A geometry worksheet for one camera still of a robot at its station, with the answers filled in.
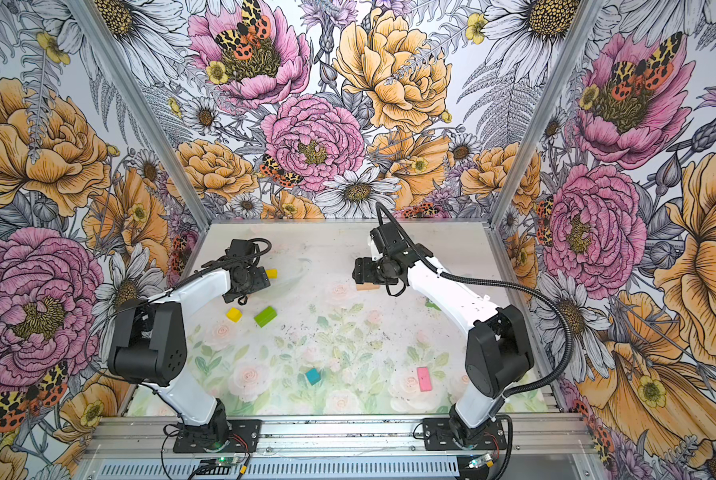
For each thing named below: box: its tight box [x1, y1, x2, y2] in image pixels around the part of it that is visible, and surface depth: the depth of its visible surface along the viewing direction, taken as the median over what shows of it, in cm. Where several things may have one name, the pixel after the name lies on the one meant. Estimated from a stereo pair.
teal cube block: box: [305, 368, 321, 385], surface depth 85 cm
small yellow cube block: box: [226, 307, 243, 323], surface depth 96 cm
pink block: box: [417, 367, 433, 392], surface depth 85 cm
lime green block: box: [254, 306, 278, 328], surface depth 96 cm
